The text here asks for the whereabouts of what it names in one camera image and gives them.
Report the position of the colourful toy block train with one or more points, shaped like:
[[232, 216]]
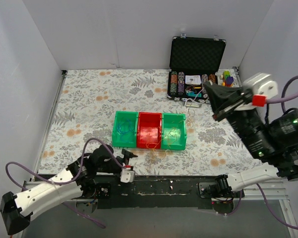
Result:
[[227, 79]]

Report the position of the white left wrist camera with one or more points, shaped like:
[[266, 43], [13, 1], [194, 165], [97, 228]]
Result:
[[127, 174]]

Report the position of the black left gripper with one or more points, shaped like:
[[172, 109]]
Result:
[[123, 158]]

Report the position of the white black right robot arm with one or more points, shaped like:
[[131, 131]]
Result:
[[284, 131]]

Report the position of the floral table mat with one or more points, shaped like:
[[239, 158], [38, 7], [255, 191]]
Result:
[[85, 115]]

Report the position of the white card deck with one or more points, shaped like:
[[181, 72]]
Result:
[[193, 79]]

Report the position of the teal plastic piece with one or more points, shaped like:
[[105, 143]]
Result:
[[192, 94]]

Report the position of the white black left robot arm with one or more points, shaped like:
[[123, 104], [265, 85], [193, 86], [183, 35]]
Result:
[[75, 181]]

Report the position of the green plastic bin left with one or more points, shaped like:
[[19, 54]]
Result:
[[124, 132]]

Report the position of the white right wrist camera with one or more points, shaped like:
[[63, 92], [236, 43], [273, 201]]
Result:
[[263, 87]]

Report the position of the red plastic bin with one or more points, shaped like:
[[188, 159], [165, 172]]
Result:
[[149, 131]]

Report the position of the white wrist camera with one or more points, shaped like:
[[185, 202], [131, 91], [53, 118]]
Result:
[[263, 87], [127, 174]]

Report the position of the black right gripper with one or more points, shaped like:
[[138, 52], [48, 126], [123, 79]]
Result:
[[229, 105]]

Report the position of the black poker chip case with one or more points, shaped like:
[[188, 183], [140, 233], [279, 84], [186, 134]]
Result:
[[193, 56]]

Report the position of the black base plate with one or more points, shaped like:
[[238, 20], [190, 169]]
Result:
[[154, 192]]

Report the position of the green plastic bin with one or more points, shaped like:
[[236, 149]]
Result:
[[174, 134], [124, 132]]

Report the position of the green plastic bin right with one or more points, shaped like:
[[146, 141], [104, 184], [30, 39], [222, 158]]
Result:
[[174, 134]]

